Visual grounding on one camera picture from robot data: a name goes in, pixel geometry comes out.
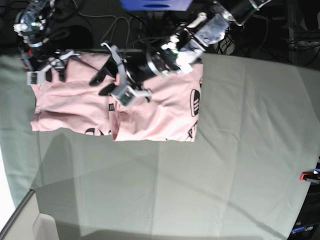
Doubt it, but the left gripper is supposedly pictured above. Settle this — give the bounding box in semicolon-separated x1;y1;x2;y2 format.
89;41;163;107

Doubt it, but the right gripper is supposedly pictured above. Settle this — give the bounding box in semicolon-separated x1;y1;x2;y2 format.
25;41;80;86

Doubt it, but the pink t-shirt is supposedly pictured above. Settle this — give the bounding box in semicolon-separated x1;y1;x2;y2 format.
30;52;204;142

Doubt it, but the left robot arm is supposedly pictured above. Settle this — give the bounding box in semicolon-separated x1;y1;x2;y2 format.
89;0;268;107

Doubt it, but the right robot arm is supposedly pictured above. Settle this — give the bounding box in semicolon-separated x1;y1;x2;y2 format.
13;0;78;85

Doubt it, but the grey-green table cloth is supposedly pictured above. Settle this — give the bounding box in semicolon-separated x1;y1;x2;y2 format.
0;54;320;240

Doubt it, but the red clamp at right edge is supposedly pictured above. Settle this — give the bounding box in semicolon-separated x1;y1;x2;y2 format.
300;171;320;184

